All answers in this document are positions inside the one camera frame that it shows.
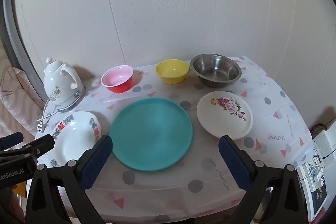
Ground white kettle power cord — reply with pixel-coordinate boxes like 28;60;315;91
36;99;60;134

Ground teal round plastic plate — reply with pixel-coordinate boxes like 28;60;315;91
109;98;193;172

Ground red plastic bowl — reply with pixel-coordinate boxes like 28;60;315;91
101;65;134;94

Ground patterned white tablecloth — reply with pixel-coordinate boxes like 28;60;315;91
77;56;313;223

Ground white plate red character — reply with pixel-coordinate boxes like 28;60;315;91
37;111;105;167

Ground white box with cables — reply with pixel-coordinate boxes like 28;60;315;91
297;123;335;222

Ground stainless steel bowl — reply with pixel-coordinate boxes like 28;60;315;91
190;53;242;88

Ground white plate pink flowers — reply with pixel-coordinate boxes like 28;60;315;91
197;91;253;140

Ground pink striped bedding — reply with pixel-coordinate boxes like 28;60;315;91
0;45;44;148

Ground white ceramic electric kettle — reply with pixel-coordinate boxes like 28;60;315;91
43;57;86;112

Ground yellow plastic bowl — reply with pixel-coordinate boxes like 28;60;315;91
154;59;190;85

